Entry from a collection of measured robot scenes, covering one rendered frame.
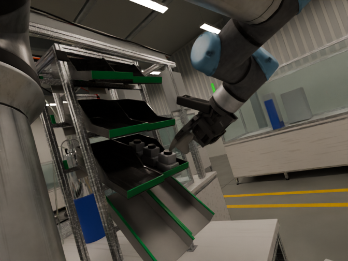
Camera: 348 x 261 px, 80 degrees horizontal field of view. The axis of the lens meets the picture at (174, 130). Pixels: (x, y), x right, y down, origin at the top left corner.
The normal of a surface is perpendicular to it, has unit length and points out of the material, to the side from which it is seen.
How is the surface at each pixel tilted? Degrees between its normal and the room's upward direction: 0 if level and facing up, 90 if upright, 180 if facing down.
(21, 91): 124
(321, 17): 90
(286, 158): 90
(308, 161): 90
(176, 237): 45
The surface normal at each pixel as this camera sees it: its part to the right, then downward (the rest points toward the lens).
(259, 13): 0.40, 0.90
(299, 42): -0.64, 0.16
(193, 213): 0.27, -0.85
